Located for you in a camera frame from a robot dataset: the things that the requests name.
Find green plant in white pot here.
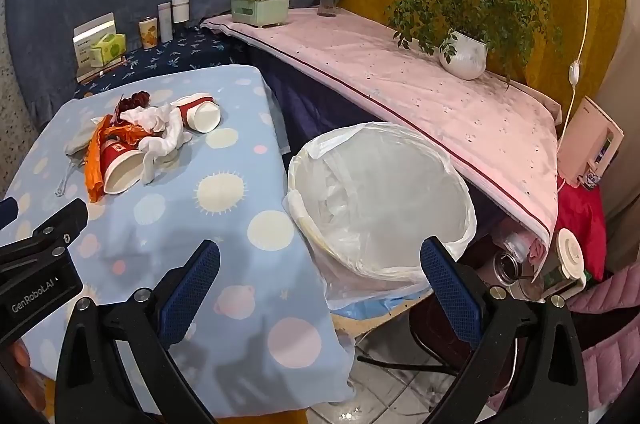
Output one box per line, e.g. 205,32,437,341
365,0,566,81

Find glass jar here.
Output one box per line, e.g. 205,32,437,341
492,234,546,300

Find orange plastic wrapper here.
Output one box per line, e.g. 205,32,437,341
86,114,151,203

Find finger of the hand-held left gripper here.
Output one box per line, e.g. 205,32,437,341
0,197,19,230
0,198,90,277

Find wooden stand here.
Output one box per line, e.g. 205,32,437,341
77,54,128,85

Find red cloth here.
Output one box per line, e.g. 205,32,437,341
555,184,608,285

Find dark purple cloth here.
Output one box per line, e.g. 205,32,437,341
250,49,391,165

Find white tall bottle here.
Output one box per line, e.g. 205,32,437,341
158,3,173,44

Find blue plastic sheet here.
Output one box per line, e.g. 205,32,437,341
330,289,433,320

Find grey cloth pouch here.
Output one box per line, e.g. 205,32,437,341
55,121,108,196

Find white cable with switch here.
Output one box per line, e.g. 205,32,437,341
555,0,591,185

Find white tissue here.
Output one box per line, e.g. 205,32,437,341
120,104,193,185

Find green tissue box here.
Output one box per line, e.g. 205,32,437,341
231,0,292,28

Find black metal chair frame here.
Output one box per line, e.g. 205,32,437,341
355,294,481,380

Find navy floral cloth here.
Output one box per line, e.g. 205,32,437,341
75,27,251,100

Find white folded card box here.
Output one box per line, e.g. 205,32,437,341
73,12,117,80

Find pink appliance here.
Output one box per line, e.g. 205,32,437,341
557,97,625,190

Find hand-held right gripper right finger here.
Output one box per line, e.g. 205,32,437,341
419,237,591,424

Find yellow printed can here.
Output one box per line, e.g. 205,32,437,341
138,18,158,50

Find crushed red paper cup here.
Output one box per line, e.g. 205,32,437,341
172,93,222,133

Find pink quilted jacket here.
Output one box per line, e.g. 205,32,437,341
565,261,640,405

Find white lined trash bin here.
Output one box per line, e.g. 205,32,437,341
282,121,478,311

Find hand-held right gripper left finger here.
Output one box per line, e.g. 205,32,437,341
54,239,222,424

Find green printed box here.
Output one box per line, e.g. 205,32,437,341
90,33,126,66

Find pink printed sheet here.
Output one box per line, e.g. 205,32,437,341
200,8,563,245

